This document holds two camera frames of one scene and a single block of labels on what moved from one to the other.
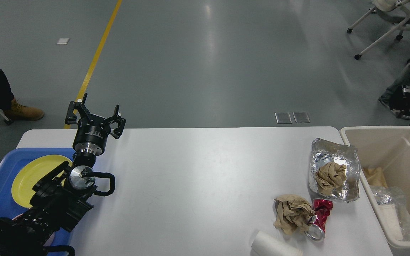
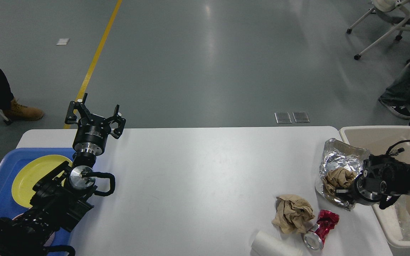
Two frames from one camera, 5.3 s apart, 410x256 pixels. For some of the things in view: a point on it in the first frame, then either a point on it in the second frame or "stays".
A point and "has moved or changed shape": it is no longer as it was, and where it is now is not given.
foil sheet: x=323 y=151 has moved or changed shape
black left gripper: x=91 y=136 stays
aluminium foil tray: x=392 y=195 stays
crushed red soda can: x=322 y=208 -> x=326 y=220
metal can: x=314 y=231 -> x=313 y=241
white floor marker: x=63 y=41 stays
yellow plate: x=22 y=190 stays
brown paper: x=293 y=213 stays
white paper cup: x=265 y=244 stays
